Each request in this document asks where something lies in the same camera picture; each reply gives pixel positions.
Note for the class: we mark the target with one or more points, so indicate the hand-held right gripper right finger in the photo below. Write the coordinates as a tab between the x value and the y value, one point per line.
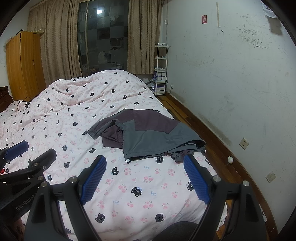
196	178

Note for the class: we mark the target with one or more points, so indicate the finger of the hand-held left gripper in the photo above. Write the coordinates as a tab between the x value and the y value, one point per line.
45	158
17	147

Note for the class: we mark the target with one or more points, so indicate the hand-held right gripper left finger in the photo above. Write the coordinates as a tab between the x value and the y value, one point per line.
93	178

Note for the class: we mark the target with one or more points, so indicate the grey purple hooded jacket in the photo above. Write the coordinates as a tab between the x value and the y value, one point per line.
150	129

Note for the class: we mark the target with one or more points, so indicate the small white toy figure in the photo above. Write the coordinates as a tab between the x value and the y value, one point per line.
230	160

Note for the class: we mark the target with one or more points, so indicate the black chair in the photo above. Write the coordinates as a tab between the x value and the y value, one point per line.
182	231

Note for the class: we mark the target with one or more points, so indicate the pink cat print blanket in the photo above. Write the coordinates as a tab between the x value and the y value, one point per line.
92	115

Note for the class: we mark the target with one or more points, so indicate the orange wooden wardrobe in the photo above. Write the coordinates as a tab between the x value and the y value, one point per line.
25	64

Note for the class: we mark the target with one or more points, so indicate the stack of small white boxes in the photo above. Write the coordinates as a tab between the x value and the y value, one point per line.
159	75

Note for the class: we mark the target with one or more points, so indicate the flat beige box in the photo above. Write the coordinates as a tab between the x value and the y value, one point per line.
37	31

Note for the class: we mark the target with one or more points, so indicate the beige curtain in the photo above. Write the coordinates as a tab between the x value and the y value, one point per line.
143	34
57	34

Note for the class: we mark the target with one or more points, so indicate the dark glass window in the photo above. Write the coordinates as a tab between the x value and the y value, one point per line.
104	34

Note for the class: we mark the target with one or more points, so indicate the white metal shelf rack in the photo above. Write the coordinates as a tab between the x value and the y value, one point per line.
161	45

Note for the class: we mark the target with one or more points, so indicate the red wall sticker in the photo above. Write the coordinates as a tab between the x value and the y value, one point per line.
204	19

